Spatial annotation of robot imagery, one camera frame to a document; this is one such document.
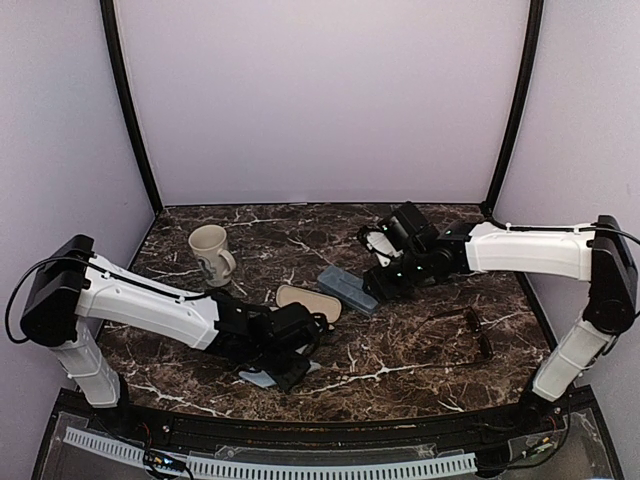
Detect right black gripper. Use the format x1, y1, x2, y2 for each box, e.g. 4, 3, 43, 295
362, 248, 431, 303

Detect right black frame post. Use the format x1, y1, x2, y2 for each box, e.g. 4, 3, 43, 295
481, 0, 544, 216

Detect blue cleaning cloth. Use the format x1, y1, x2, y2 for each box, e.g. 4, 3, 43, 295
239, 361, 322, 389

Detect black front rail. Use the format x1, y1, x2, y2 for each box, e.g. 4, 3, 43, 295
47, 387, 595, 452

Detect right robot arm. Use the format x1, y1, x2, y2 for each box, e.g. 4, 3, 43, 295
357, 202, 639, 434

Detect dark sunglasses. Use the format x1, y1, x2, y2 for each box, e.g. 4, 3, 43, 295
409, 307, 494, 369

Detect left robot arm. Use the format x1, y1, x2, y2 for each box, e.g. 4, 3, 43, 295
19, 234, 329, 436

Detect left black frame post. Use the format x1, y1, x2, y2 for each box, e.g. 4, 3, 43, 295
99, 0, 164, 216

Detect white slotted cable duct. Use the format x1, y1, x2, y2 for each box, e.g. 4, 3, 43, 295
63, 427, 477, 479

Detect black frame post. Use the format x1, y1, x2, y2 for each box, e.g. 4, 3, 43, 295
99, 0, 164, 216
481, 0, 544, 216

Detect black glasses case cream lining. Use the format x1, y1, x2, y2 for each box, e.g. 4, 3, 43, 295
275, 285, 342, 330

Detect cream paper cup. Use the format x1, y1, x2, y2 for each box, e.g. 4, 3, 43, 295
188, 225, 237, 287

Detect grey glasses case green lining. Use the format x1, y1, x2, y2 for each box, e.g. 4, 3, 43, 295
317, 265, 378, 315

